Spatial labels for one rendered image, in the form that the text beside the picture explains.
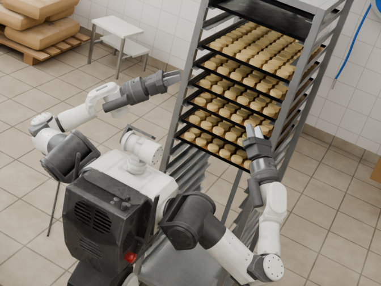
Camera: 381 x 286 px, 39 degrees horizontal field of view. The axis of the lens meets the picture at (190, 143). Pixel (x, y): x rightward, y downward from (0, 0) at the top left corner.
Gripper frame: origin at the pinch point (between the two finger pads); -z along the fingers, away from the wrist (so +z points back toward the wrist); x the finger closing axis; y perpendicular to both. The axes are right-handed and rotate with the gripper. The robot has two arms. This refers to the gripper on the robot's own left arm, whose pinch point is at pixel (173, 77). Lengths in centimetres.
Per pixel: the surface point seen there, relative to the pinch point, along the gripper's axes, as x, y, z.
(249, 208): -19, -78, -5
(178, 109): -38.3, -29.2, 9.7
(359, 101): -257, -176, -102
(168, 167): -42, -58, 26
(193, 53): -36.9, -6.7, -5.7
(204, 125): -36, -40, 1
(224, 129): -38, -46, -6
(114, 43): -331, -68, 94
